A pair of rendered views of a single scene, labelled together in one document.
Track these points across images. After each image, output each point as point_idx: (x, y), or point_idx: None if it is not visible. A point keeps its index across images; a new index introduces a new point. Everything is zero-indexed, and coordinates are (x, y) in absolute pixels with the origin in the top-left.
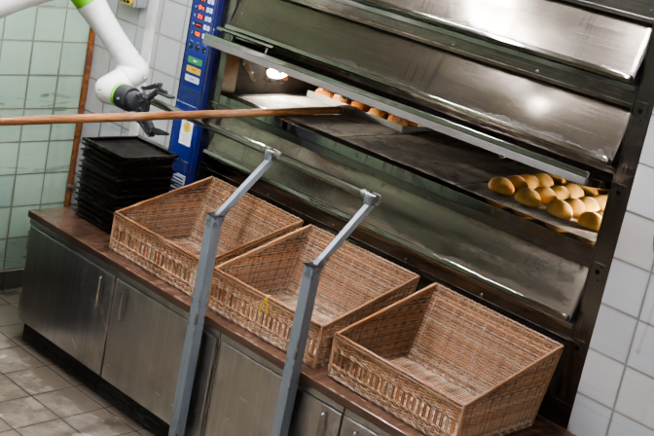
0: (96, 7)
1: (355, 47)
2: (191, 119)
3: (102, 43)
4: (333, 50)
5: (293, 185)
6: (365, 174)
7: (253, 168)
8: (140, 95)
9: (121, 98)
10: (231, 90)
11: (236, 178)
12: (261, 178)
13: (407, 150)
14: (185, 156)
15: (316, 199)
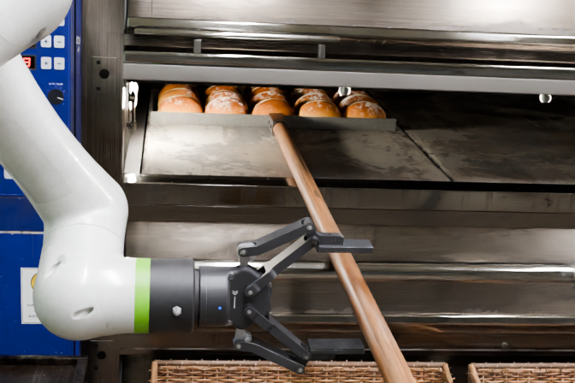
0: (10, 60)
1: None
2: (302, 273)
3: (15, 167)
4: (459, 10)
5: (400, 306)
6: (554, 230)
7: (277, 309)
8: (242, 275)
9: (190, 308)
10: (123, 166)
11: (214, 342)
12: (322, 321)
13: (518, 158)
14: (54, 345)
15: (483, 315)
